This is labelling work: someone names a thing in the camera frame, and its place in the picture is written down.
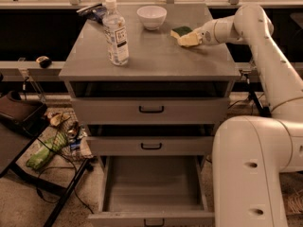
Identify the grey drawer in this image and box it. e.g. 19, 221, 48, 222
87, 125, 213, 156
69, 81, 231, 126
88, 156, 214, 227

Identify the grey top drawer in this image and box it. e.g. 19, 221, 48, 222
69, 81, 231, 126

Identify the black folding chair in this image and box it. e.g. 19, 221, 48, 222
0, 90, 95, 227

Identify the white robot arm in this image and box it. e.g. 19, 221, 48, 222
178, 4, 303, 227

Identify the green plastic bag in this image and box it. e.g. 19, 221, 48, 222
26, 132, 68, 170

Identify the green yellow sponge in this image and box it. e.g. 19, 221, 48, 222
170, 26, 192, 39

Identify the grey bottom drawer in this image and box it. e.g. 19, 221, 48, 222
88, 156, 214, 227

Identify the white ceramic bowl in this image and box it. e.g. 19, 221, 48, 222
136, 6, 167, 30

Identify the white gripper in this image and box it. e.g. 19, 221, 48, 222
177, 18, 236, 47

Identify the grey middle drawer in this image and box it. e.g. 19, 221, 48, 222
87, 125, 213, 156

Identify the wire mesh trash basket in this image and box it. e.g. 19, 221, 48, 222
46, 111, 93, 162

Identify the dark blue snack bag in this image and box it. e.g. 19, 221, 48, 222
77, 3, 107, 24

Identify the grey drawer cabinet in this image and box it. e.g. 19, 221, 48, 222
58, 3, 241, 158

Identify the clear plastic water bottle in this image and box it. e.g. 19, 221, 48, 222
102, 0, 129, 66

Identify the black tape measure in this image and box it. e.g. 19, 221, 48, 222
36, 56, 52, 69

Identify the black tripod stand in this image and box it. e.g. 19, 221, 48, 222
243, 73, 271, 117

